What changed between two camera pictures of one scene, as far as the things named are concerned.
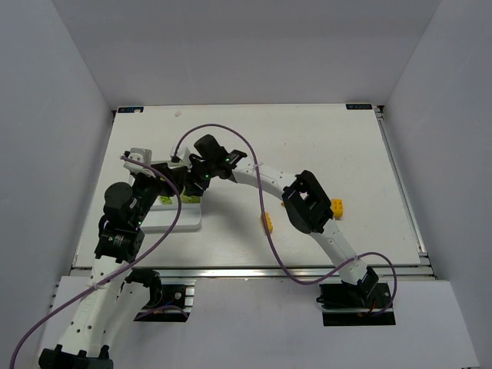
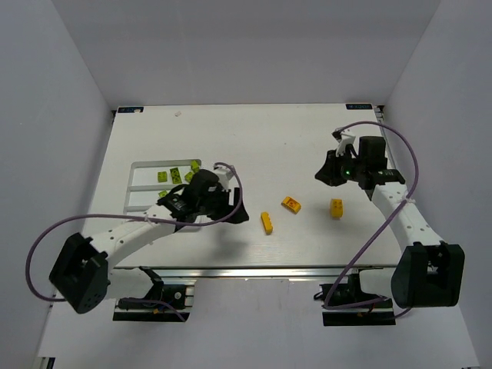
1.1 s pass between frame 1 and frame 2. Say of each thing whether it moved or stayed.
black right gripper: moved
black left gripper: moved
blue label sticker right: stayed
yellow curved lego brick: stayed
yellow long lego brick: stayed
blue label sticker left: stayed
